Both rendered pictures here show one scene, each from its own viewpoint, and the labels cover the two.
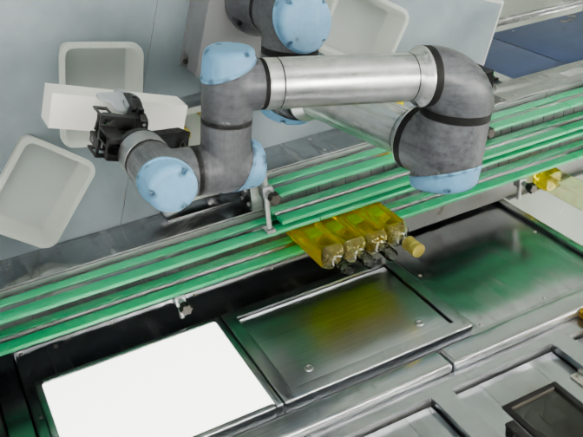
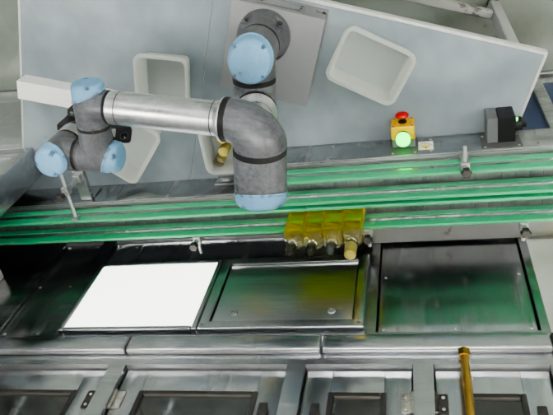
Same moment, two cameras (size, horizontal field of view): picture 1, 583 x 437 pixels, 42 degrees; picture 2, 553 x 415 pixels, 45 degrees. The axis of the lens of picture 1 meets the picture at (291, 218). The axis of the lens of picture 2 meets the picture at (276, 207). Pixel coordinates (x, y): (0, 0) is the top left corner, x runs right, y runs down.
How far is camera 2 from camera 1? 1.14 m
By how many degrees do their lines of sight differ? 34
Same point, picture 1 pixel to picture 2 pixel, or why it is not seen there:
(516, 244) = (490, 278)
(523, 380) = (365, 382)
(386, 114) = not seen: hidden behind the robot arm
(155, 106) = not seen: hidden behind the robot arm
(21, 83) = (123, 75)
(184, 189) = (53, 164)
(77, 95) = not seen: hidden behind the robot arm
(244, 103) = (89, 118)
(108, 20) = (176, 39)
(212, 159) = (80, 149)
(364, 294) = (322, 277)
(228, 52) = (76, 85)
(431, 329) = (334, 318)
